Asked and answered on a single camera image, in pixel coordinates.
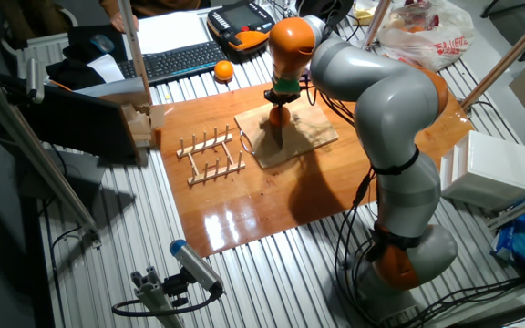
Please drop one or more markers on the orange black teach pendant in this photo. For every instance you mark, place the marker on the orange black teach pendant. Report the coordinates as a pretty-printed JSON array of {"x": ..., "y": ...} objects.
[{"x": 242, "y": 25}]

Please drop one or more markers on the silver camera blue cap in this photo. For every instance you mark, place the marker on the silver camera blue cap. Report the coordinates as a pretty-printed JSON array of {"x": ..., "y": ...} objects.
[{"x": 196, "y": 264}]

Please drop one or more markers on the bare person hand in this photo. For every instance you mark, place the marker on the bare person hand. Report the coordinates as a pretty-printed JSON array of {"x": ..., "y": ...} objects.
[{"x": 116, "y": 22}]

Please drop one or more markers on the aluminium frame post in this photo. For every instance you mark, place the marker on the aluminium frame post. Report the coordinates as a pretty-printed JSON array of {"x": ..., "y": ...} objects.
[
  {"x": 376, "y": 23},
  {"x": 508, "y": 57},
  {"x": 522, "y": 207},
  {"x": 135, "y": 50}
]

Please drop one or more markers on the black camera clamp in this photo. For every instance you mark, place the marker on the black camera clamp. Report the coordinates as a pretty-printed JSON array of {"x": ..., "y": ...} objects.
[{"x": 176, "y": 287}]

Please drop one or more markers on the round orange fruit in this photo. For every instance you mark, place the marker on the round orange fruit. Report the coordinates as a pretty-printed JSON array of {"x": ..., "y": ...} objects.
[
  {"x": 274, "y": 117},
  {"x": 223, "y": 70}
]

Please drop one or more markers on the white plastic bag red print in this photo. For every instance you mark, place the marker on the white plastic bag red print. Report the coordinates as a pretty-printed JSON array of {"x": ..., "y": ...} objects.
[{"x": 426, "y": 41}]

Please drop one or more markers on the small white paper sheet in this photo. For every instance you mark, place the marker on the small white paper sheet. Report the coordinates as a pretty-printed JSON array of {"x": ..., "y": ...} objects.
[{"x": 107, "y": 68}]

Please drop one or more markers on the white ribbed panel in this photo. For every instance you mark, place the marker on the white ribbed panel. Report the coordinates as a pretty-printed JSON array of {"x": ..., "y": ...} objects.
[{"x": 39, "y": 54}]

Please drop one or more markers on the steel kitchen knife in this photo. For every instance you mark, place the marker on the steel kitchen knife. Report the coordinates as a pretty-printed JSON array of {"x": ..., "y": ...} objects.
[{"x": 281, "y": 132}]

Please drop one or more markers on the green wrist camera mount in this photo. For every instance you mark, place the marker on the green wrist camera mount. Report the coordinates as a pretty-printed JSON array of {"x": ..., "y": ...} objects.
[{"x": 286, "y": 85}]

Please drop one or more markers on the black monitor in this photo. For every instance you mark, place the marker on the black monitor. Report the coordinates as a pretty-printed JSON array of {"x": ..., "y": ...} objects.
[{"x": 80, "y": 123}]

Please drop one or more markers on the wooden peg dish rack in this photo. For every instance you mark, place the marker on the wooden peg dish rack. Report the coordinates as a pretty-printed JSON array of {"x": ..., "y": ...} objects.
[{"x": 208, "y": 175}]

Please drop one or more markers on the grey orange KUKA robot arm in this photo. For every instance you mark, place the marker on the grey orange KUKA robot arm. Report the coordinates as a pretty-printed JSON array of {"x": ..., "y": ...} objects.
[{"x": 390, "y": 105}]

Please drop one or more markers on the white drawer box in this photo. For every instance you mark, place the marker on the white drawer box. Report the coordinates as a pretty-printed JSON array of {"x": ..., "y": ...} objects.
[{"x": 495, "y": 168}]

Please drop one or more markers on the brown cardboard box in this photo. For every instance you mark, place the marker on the brown cardboard box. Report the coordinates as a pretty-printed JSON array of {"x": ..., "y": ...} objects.
[{"x": 139, "y": 123}]

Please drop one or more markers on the long aluminium frame beam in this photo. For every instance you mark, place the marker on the long aluminium frame beam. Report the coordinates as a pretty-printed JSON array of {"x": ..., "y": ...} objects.
[{"x": 39, "y": 168}]

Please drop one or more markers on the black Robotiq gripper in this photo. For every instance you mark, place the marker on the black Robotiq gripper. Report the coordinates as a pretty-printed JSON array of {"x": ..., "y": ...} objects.
[{"x": 282, "y": 97}]

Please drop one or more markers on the short aluminium profile stub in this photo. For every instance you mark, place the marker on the short aluminium profile stub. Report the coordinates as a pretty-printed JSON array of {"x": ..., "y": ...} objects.
[{"x": 153, "y": 296}]

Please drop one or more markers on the dark computer mouse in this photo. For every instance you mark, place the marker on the dark computer mouse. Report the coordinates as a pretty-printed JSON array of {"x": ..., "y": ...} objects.
[{"x": 103, "y": 43}]

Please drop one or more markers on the yellow packet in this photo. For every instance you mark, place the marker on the yellow packet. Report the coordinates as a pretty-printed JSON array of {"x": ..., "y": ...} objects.
[{"x": 365, "y": 13}]

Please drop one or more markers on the black round device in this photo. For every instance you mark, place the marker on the black round device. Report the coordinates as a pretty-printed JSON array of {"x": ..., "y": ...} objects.
[{"x": 331, "y": 8}]

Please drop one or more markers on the black computer keyboard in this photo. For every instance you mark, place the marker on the black computer keyboard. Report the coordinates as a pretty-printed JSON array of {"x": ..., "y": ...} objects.
[{"x": 171, "y": 61}]

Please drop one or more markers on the black cloth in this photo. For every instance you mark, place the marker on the black cloth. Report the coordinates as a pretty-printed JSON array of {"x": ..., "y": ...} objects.
[{"x": 75, "y": 68}]

